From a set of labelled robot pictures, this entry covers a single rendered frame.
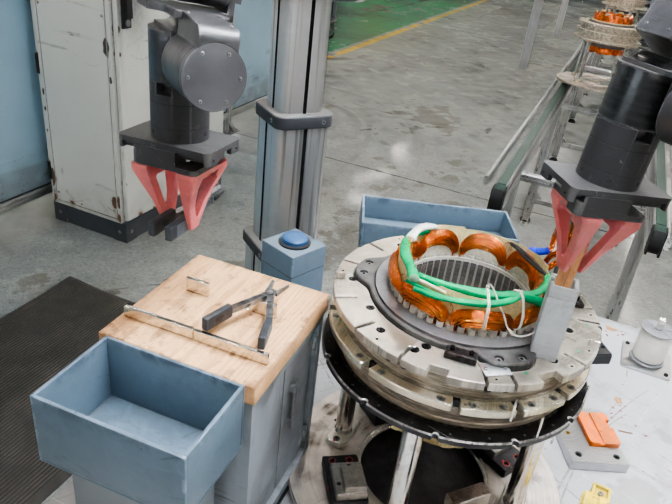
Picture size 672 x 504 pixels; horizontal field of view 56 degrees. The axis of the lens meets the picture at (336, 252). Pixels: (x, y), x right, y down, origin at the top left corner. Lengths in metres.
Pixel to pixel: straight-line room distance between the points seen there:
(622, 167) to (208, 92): 0.36
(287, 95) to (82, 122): 2.01
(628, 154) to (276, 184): 0.67
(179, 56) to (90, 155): 2.50
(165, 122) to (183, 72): 0.10
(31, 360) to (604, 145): 2.12
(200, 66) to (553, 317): 0.42
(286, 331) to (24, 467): 1.45
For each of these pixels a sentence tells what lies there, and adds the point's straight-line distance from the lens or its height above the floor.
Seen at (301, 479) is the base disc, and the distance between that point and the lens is 0.93.
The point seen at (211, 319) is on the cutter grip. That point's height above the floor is 1.09.
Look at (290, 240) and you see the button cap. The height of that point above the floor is 1.04.
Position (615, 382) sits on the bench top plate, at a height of 0.78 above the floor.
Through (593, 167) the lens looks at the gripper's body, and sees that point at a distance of 0.62.
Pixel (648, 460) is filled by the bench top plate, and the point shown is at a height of 0.78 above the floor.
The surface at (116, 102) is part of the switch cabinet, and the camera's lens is 2.87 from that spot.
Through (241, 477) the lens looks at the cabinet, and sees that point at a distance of 0.76.
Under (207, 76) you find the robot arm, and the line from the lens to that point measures 0.55.
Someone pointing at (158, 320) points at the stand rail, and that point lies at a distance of 0.73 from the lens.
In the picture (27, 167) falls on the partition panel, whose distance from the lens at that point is 3.30.
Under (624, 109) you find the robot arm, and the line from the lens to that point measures 0.60.
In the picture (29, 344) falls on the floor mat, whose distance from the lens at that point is 2.52.
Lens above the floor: 1.50
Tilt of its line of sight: 29 degrees down
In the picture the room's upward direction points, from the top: 7 degrees clockwise
